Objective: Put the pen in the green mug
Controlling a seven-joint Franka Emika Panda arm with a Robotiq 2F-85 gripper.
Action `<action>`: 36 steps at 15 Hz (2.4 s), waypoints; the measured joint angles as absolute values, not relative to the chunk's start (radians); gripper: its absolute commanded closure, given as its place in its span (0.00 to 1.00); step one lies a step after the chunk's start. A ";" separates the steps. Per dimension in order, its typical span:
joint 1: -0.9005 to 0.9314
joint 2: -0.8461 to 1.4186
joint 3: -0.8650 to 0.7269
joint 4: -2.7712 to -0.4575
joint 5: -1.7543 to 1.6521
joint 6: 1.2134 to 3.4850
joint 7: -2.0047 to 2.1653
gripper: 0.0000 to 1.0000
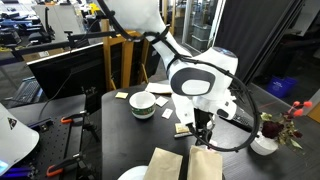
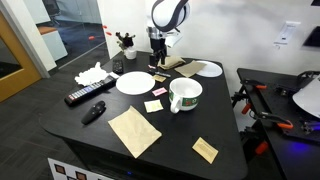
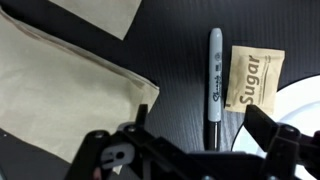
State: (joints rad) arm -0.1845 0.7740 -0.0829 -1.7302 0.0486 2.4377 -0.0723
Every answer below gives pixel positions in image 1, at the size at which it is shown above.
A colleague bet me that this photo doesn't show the wooden chair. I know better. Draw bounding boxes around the wooden chair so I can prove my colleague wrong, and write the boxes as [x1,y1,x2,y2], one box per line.
[101,19,151,93]

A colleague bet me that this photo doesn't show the blue plastic bin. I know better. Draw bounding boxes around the blue plastic bin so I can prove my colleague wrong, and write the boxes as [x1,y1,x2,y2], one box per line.
[265,75,298,99]

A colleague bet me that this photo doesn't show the small white vase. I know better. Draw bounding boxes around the small white vase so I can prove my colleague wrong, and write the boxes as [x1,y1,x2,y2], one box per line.
[249,130,279,157]

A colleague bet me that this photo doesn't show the black keyboard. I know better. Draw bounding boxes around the black keyboard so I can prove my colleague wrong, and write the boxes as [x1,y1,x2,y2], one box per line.
[11,77,43,104]

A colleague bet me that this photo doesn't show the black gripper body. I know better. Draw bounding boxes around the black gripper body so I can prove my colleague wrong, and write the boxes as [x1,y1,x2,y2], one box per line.
[194,108,215,135]

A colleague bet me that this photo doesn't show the folded brown napkin stack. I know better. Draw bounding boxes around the folded brown napkin stack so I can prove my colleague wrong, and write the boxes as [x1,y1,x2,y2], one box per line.
[186,145,224,180]

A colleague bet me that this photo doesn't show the large brown paper napkin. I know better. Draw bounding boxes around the large brown paper napkin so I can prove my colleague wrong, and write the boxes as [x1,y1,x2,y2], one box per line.
[144,82,174,95]

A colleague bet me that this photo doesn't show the white ceramic bowl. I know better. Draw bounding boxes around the white ceramic bowl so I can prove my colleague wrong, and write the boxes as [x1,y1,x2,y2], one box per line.
[128,91,157,120]

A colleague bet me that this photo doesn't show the pink sweetener packet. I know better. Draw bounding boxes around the pink sweetener packet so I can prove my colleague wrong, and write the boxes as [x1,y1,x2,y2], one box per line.
[207,139,219,152]
[161,108,174,120]

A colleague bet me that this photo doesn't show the brown paper bag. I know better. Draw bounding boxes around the brown paper bag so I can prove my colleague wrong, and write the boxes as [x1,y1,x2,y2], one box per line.
[143,147,184,180]

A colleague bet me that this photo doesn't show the grey storage bins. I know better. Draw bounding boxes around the grey storage bins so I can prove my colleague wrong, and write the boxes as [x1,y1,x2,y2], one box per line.
[191,23,213,51]

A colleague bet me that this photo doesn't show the orange handled bar clamp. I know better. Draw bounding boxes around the orange handled bar clamp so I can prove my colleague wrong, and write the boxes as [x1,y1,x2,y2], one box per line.
[60,111,88,125]
[45,152,84,178]

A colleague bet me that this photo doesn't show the black corrugated cable bundle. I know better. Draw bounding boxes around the black corrugated cable bundle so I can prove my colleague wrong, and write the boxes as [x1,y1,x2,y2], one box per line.
[96,0,262,154]

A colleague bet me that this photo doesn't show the dark red dried flowers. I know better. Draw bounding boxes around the dark red dried flowers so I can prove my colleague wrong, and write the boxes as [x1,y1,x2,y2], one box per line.
[259,111,304,151]

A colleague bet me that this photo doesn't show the black computer monitor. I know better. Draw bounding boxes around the black computer monitor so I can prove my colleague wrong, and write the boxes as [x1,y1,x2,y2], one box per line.
[26,42,105,101]

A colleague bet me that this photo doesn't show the small tan block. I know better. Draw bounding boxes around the small tan block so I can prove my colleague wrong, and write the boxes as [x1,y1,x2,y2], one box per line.
[114,91,130,100]

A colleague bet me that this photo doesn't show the brown sugar packet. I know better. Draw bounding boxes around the brown sugar packet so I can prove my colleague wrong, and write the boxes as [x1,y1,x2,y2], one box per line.
[174,122,190,134]

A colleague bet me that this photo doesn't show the grey marker pen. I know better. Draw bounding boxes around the grey marker pen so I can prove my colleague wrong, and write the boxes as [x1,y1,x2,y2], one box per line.
[173,131,194,139]

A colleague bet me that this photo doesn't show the orange berry sprig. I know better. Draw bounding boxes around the orange berry sprig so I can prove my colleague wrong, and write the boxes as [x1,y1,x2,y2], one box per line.
[286,99,314,118]

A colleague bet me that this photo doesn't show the white round plate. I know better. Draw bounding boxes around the white round plate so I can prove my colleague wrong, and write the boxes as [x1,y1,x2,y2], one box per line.
[117,165,149,180]

